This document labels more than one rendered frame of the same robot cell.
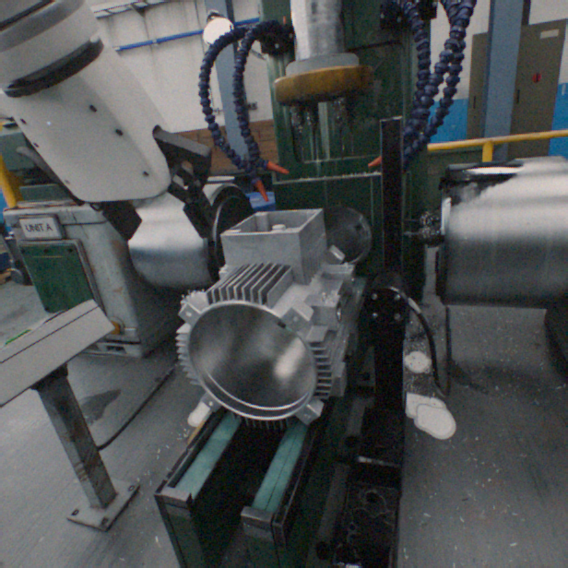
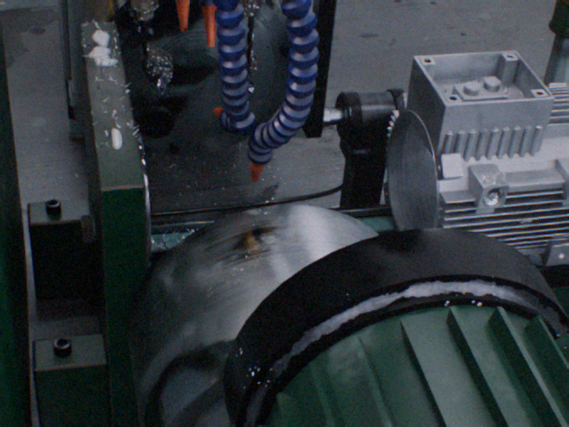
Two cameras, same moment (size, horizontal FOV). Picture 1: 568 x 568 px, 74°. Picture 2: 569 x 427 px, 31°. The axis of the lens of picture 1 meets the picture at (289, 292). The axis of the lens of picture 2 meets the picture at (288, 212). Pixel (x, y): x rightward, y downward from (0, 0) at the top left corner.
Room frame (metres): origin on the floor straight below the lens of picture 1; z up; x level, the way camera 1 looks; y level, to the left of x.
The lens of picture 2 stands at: (1.22, 0.63, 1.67)
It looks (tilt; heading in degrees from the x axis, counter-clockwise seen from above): 38 degrees down; 232
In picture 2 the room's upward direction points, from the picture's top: 5 degrees clockwise
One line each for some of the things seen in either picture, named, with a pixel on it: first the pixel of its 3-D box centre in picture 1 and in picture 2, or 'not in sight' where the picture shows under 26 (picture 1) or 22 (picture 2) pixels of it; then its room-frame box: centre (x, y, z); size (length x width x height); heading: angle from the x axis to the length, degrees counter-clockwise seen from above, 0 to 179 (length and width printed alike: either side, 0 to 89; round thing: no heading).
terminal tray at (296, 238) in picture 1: (278, 247); (476, 105); (0.49, 0.01, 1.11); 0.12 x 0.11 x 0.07; 159
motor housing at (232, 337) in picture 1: (278, 323); (493, 174); (0.45, 0.02, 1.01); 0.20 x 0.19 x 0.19; 159
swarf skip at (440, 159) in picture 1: (435, 183); not in sight; (4.83, -2.02, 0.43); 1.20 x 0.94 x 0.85; 76
